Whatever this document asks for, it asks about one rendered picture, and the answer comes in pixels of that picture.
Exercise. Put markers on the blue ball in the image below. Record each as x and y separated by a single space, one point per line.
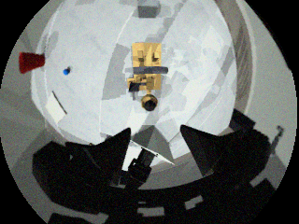
66 71

